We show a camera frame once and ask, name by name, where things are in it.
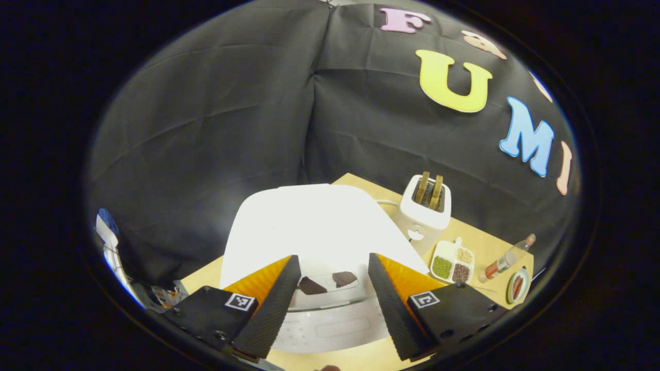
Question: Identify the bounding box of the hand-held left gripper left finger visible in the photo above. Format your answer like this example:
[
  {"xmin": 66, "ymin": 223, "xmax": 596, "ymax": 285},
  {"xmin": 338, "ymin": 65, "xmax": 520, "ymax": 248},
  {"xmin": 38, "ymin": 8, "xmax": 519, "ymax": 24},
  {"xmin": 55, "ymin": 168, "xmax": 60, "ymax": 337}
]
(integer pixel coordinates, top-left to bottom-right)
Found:
[{"xmin": 164, "ymin": 254, "xmax": 303, "ymax": 362}]

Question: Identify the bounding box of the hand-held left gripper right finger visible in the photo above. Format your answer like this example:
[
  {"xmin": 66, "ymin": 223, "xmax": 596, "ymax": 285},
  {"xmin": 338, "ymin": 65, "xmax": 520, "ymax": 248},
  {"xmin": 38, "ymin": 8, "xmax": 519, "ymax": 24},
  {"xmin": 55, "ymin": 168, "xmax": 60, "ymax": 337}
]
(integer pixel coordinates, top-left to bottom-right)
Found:
[{"xmin": 367, "ymin": 252, "xmax": 512, "ymax": 362}]

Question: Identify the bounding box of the white rice cooker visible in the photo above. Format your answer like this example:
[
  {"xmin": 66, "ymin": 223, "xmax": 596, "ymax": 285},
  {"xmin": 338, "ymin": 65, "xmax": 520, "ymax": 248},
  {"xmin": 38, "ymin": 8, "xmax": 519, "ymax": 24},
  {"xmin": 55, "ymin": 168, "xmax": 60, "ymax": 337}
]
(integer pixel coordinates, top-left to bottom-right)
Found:
[{"xmin": 220, "ymin": 183, "xmax": 431, "ymax": 354}]

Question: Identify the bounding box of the white divided dish of beans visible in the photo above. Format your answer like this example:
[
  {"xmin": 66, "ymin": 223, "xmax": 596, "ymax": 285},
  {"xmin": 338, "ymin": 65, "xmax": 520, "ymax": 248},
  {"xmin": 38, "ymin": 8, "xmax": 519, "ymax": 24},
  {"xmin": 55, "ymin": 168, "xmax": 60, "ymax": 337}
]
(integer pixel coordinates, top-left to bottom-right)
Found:
[{"xmin": 430, "ymin": 237, "xmax": 475, "ymax": 284}]

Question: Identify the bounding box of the white toaster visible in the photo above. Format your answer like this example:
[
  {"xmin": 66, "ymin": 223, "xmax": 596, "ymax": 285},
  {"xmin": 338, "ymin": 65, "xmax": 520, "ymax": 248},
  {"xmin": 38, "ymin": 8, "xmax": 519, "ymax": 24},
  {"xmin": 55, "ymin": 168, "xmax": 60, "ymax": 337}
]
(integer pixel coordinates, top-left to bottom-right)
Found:
[{"xmin": 399, "ymin": 174, "xmax": 452, "ymax": 254}]

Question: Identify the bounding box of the colourful printed paper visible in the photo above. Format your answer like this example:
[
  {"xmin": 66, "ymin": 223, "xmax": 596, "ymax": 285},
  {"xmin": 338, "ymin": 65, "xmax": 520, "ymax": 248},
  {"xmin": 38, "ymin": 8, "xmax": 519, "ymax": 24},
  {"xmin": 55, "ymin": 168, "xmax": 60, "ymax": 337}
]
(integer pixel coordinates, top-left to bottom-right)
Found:
[{"xmin": 153, "ymin": 285, "xmax": 189, "ymax": 311}]

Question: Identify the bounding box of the clear plastic bottle red label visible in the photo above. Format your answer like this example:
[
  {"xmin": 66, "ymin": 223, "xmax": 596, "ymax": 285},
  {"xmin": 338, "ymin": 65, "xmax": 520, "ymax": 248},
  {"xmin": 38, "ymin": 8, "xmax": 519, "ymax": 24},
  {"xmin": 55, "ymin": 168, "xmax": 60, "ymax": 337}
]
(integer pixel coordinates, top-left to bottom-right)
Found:
[{"xmin": 478, "ymin": 233, "xmax": 537, "ymax": 284}]

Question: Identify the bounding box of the brown toast slice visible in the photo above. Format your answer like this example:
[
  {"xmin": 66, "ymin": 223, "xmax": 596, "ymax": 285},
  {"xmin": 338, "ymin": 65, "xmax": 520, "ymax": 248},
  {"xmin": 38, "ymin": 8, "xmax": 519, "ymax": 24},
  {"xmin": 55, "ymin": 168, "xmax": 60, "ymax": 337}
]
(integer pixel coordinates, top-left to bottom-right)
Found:
[
  {"xmin": 428, "ymin": 175, "xmax": 444, "ymax": 211},
  {"xmin": 414, "ymin": 171, "xmax": 431, "ymax": 205}
]

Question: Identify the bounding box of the pale green plate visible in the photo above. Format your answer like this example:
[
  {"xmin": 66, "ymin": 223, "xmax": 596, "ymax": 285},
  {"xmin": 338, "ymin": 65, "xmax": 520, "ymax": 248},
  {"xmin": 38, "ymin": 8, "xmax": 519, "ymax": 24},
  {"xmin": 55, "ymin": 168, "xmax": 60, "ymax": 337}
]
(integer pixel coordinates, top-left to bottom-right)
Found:
[{"xmin": 506, "ymin": 267, "xmax": 531, "ymax": 305}]

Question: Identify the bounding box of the white toaster power cable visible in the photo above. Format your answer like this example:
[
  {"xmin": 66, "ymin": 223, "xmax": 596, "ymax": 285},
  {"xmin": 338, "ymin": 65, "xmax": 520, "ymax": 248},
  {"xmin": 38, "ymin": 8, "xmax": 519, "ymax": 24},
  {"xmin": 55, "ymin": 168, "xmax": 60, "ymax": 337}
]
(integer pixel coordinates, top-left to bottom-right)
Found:
[{"xmin": 375, "ymin": 198, "xmax": 416, "ymax": 243}]

